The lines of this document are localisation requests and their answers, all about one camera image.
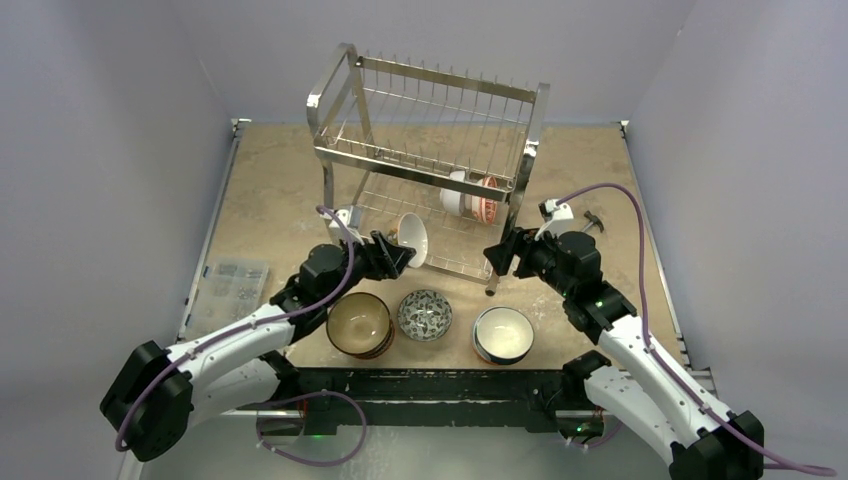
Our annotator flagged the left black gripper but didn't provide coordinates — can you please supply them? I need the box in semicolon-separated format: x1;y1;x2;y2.
321;229;412;309

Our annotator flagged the white cream bowl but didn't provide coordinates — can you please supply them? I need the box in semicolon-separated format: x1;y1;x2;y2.
396;212;429;268

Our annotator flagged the black leaf patterned bowl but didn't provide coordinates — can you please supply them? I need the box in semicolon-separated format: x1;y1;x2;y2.
397;289;453;342

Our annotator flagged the orange patterned bowl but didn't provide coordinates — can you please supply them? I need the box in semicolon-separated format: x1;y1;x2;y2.
468;176;497;225

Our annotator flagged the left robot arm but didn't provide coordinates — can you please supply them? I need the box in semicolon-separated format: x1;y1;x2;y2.
99;231;418;461

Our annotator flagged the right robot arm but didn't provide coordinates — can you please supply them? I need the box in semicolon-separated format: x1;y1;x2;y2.
484;228;764;479

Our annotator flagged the steel two-tier dish rack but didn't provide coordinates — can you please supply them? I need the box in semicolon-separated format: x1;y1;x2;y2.
306;43;550;295

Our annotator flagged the brown glazed bowl stack top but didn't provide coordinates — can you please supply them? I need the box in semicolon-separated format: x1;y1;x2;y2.
325;292;395;360

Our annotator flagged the white blue-rimmed bowl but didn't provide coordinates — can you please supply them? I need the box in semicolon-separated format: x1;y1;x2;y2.
471;306;535;366

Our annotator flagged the small black hammer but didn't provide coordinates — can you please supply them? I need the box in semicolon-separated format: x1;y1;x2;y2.
581;210;605;233

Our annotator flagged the clear plastic screw box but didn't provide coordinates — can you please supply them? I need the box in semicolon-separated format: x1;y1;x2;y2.
183;257;269;339

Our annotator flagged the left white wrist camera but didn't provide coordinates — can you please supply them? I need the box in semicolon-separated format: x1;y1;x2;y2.
327;205;363;243

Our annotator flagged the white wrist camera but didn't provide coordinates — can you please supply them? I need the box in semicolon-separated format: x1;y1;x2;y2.
535;198;574;240
327;205;363;243

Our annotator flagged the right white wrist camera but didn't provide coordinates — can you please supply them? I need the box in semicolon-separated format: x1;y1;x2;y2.
535;198;574;240

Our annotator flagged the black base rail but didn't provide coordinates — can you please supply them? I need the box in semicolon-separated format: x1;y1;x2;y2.
233;365;627;439

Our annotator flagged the aluminium frame rail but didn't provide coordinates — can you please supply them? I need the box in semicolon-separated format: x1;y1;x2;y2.
135;368;723;419

